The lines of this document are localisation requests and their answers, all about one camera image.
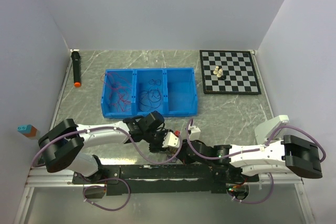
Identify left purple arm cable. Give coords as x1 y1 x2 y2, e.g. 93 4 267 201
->
31 126 183 211

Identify cream chess piece left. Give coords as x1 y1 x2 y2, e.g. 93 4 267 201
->
213 66 219 75

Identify blue and brown toy block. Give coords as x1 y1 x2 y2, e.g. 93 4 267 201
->
17 124 40 140

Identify black marker orange cap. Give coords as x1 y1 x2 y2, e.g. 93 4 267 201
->
71 51 81 88

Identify coloured wire bundle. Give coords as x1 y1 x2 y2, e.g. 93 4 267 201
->
165 147 182 163

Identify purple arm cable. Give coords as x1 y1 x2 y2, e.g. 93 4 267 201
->
186 118 327 205
31 126 183 211

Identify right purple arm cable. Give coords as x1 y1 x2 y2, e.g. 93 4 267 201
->
186 118 327 205

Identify cream chess piece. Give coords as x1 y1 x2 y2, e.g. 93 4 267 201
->
217 69 223 78
213 66 219 75

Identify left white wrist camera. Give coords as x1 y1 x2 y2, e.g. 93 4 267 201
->
162 132 181 149

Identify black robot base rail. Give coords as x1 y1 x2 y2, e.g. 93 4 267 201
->
72 163 260 196

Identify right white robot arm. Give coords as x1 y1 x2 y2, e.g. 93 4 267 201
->
179 135 322 181

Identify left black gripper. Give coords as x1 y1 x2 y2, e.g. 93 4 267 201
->
144 129 173 153

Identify cream chess piece right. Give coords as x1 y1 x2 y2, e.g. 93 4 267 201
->
217 69 223 78

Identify black and white chessboard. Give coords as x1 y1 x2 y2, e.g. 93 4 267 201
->
199 50 261 95

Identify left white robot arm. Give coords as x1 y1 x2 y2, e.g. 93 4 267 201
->
38 111 180 183

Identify blue three-compartment bin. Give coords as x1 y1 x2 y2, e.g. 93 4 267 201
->
101 68 198 119

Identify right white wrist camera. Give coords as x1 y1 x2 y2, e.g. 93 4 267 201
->
186 126 201 141

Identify dark red wire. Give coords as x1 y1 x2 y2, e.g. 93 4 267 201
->
104 82 132 112

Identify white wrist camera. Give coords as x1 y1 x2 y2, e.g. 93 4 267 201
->
186 126 201 141
162 132 181 149

